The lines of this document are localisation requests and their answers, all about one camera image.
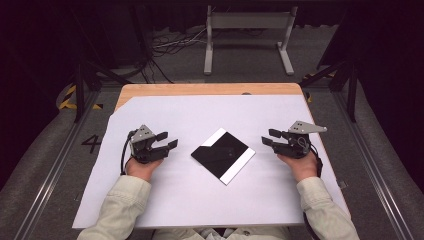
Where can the person's beige jacket torso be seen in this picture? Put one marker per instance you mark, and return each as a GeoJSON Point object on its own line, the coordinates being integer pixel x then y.
{"type": "Point", "coordinates": [233, 233]}

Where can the black metal stand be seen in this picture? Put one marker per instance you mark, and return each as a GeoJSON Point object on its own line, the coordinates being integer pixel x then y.
{"type": "Point", "coordinates": [79, 86]}
{"type": "Point", "coordinates": [351, 90]}

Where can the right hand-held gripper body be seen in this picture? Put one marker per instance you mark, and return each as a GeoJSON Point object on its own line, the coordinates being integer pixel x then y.
{"type": "Point", "coordinates": [296, 145]}

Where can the black white-edged folding board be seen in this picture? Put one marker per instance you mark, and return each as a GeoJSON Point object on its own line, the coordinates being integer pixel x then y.
{"type": "Point", "coordinates": [221, 155]}

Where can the white metal stand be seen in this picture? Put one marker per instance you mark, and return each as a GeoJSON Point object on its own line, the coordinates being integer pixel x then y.
{"type": "Point", "coordinates": [248, 20]}

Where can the white paper sheet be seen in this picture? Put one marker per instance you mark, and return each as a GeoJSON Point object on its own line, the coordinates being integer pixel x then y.
{"type": "Point", "coordinates": [200, 206]}

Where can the yellow black hazard tape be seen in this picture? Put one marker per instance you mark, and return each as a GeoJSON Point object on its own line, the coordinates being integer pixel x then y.
{"type": "Point", "coordinates": [309, 97]}
{"type": "Point", "coordinates": [68, 96]}

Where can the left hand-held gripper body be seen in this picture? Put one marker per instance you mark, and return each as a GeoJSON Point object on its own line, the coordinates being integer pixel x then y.
{"type": "Point", "coordinates": [143, 146]}

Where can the person's left hand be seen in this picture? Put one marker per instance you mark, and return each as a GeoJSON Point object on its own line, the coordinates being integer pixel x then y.
{"type": "Point", "coordinates": [141, 169]}

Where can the wooden table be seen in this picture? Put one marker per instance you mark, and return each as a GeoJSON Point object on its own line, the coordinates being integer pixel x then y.
{"type": "Point", "coordinates": [200, 89]}

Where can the metal floor rail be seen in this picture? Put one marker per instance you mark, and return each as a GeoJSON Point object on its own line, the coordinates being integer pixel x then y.
{"type": "Point", "coordinates": [370, 160]}
{"type": "Point", "coordinates": [50, 180]}

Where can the person's right hand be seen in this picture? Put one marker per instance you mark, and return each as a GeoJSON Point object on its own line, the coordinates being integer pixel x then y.
{"type": "Point", "coordinates": [301, 168]}

